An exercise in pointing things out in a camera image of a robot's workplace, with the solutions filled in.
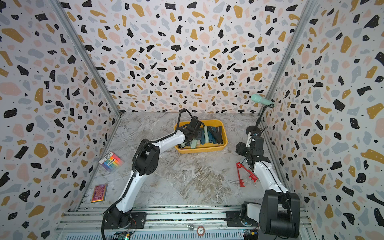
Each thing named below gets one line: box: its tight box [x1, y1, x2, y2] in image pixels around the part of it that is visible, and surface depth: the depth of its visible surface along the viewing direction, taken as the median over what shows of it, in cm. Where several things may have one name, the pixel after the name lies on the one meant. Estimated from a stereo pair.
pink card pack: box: [91, 184, 108, 203], surface depth 82 cm
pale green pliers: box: [191, 139, 197, 149], surface depth 99 cm
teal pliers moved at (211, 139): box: [207, 130, 217, 145], surface depth 105 cm
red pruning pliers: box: [236, 162, 258, 187], surface depth 90 cm
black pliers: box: [207, 125, 224, 145], surface depth 106 cm
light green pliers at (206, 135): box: [204, 125, 209, 143], surface depth 106 cm
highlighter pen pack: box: [98, 151, 125, 173], surface depth 94 cm
